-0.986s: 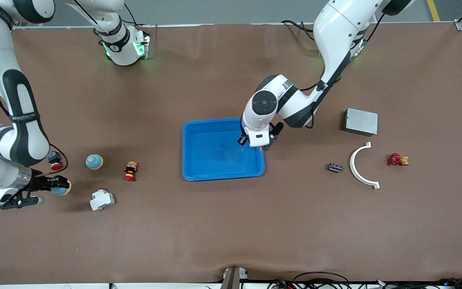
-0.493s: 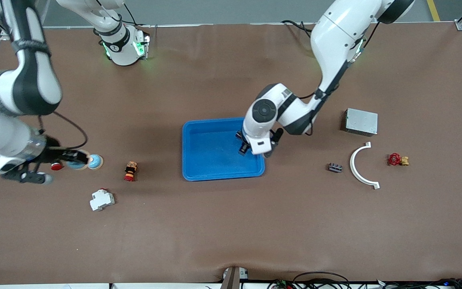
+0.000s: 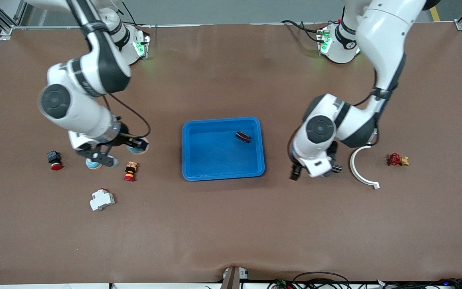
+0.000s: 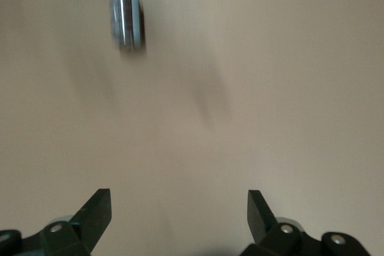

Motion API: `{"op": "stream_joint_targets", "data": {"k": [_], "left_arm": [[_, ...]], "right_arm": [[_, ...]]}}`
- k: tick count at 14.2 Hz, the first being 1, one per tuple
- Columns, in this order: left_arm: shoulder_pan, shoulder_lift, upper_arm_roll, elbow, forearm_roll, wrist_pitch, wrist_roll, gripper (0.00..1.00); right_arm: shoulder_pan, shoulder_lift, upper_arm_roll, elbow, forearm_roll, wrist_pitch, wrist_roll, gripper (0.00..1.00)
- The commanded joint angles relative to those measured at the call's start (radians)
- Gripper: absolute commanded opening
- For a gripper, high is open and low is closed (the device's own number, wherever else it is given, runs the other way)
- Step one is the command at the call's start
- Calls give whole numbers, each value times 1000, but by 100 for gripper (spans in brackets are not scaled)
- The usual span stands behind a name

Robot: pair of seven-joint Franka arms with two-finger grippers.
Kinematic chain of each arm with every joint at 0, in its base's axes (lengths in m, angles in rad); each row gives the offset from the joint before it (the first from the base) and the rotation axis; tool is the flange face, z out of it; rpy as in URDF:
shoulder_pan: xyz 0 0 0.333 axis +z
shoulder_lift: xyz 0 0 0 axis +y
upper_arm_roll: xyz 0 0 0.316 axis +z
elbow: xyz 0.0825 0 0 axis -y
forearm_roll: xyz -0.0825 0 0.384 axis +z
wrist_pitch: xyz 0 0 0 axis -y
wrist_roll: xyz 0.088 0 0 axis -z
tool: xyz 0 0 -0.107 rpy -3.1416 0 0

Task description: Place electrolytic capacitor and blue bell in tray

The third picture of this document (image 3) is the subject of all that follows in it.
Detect blue plastic tray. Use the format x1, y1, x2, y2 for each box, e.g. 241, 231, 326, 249
182, 117, 265, 182

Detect orange red emergency stop button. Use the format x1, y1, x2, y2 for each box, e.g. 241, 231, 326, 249
124, 161, 138, 182

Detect red black push button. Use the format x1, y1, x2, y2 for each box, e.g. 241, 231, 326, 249
47, 151, 63, 171

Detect white circuit breaker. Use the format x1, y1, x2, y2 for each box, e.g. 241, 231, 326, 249
89, 188, 116, 212

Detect brown table mat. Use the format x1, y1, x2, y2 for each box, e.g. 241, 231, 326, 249
0, 22, 462, 285

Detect black right camera mount plate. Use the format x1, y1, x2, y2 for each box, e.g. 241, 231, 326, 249
76, 145, 120, 168

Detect white curved bracket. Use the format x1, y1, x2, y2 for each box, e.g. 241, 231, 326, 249
349, 144, 381, 190

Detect red handle brass valve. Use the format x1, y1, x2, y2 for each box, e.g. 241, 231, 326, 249
388, 153, 410, 167

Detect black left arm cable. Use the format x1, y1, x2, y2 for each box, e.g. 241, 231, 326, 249
353, 67, 381, 146

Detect black cable bundle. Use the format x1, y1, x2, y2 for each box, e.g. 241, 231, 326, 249
375, 278, 462, 289
267, 272, 352, 289

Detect black right base cables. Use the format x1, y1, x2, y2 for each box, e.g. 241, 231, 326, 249
124, 3, 152, 29

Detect black base cables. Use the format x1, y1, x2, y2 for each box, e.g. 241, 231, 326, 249
281, 19, 326, 43
124, 3, 152, 29

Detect black left base cables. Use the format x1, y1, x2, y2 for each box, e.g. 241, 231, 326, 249
281, 19, 326, 43

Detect metal camera stand bracket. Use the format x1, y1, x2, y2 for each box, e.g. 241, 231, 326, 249
221, 266, 248, 289

